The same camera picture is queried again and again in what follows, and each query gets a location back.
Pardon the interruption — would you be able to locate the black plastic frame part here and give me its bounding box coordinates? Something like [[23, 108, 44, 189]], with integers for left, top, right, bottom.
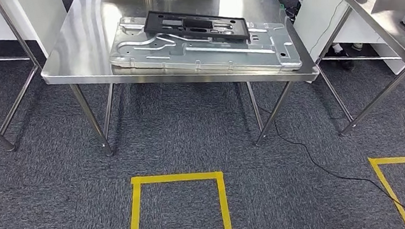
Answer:
[[143, 7, 253, 46]]

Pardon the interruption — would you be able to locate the stainless steel workbench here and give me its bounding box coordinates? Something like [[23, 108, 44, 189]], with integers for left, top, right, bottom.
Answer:
[[32, 0, 329, 180]]

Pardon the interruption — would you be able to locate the white cabinet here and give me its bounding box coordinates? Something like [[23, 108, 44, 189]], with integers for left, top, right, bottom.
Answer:
[[288, 0, 405, 76]]

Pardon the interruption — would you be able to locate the black floor cable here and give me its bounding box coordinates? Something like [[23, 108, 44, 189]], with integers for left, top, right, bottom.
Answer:
[[247, 105, 405, 216]]

